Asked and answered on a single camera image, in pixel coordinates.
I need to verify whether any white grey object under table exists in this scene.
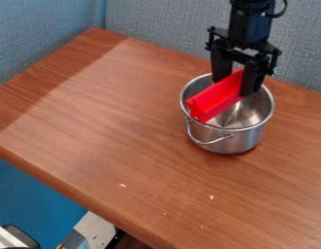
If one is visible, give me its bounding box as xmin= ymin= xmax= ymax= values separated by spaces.
xmin=58 ymin=212 xmax=114 ymax=249

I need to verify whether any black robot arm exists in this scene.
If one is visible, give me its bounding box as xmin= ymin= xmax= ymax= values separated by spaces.
xmin=205 ymin=0 xmax=288 ymax=96

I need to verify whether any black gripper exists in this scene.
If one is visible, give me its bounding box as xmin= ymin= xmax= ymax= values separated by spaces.
xmin=205 ymin=0 xmax=283 ymax=96

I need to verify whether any black white object bottom left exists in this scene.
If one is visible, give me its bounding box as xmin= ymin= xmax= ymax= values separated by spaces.
xmin=0 ymin=225 xmax=41 ymax=249

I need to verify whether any stainless steel pot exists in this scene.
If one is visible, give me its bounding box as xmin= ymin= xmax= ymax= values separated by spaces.
xmin=180 ymin=74 xmax=275 ymax=155

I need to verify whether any red plastic block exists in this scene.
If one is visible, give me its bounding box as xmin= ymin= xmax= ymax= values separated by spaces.
xmin=184 ymin=69 xmax=244 ymax=124

